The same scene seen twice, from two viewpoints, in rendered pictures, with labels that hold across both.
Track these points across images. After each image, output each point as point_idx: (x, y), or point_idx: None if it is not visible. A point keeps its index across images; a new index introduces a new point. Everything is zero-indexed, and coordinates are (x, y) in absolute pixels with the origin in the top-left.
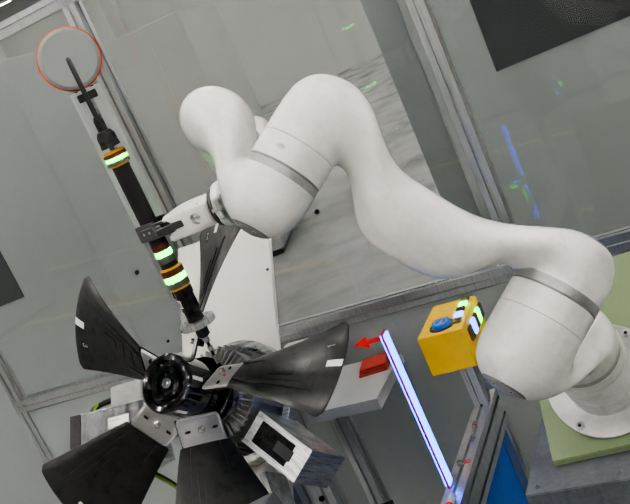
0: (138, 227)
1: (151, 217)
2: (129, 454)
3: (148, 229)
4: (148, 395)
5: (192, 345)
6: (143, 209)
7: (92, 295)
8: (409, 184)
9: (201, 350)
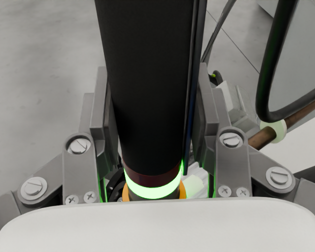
0: (96, 76)
1: (133, 102)
2: (115, 165)
3: (78, 128)
4: (114, 181)
5: (303, 139)
6: (111, 53)
7: (225, 11)
8: None
9: (298, 155)
